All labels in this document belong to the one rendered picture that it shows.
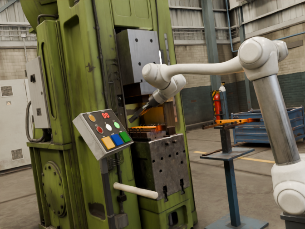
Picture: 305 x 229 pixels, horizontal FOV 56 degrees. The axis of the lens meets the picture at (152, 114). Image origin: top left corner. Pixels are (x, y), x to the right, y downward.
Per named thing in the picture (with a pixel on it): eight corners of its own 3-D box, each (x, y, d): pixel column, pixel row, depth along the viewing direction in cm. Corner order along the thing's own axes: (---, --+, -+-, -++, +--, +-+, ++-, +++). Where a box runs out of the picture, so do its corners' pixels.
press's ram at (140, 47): (170, 80, 240) (164, 31, 237) (134, 82, 214) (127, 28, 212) (139, 86, 271) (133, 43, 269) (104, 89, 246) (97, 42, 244)
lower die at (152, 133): (166, 136, 233) (164, 126, 233) (147, 141, 220) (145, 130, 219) (134, 136, 265) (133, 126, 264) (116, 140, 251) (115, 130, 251)
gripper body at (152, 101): (157, 104, 171) (146, 113, 174) (163, 103, 178) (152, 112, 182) (150, 94, 172) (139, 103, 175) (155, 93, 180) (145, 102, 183)
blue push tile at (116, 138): (124, 143, 180) (117, 133, 182) (118, 145, 173) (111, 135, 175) (122, 144, 181) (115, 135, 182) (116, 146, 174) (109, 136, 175)
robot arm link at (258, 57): (325, 202, 125) (320, 224, 107) (286, 204, 134) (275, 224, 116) (277, 32, 128) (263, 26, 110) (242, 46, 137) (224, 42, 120)
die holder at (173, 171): (190, 186, 240) (183, 133, 238) (157, 201, 215) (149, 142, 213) (147, 177, 283) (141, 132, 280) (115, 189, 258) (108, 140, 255)
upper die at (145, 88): (160, 92, 231) (159, 81, 231) (141, 95, 218) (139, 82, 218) (129, 97, 263) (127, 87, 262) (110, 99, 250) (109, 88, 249)
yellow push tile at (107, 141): (115, 146, 171) (108, 136, 172) (108, 149, 164) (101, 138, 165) (113, 147, 172) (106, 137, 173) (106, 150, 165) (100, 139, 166)
